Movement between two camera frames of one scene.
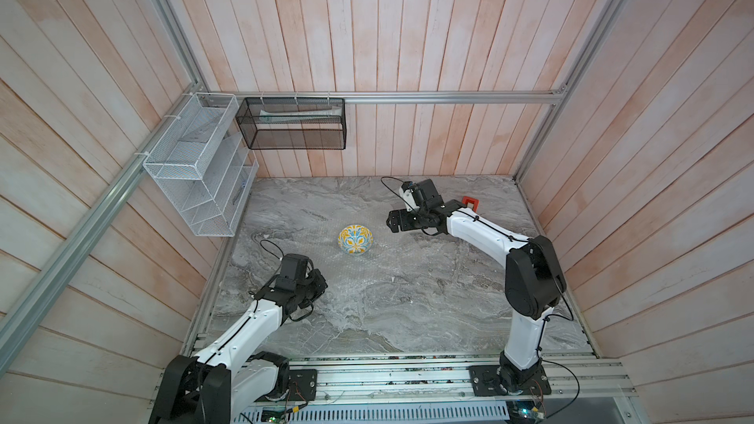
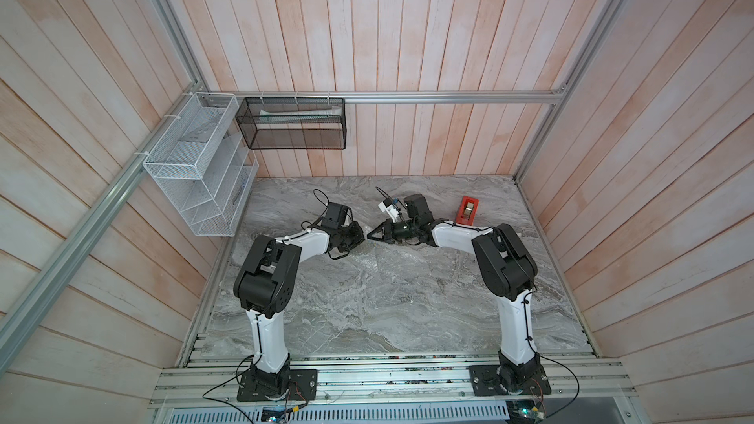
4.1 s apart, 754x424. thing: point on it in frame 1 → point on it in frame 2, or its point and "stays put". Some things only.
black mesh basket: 294,123 stays put
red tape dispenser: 468,199 stays put
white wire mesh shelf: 205,168 stays put
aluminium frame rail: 528,95 stays put
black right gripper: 403,214 → 388,233
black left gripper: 321,285 → 358,237
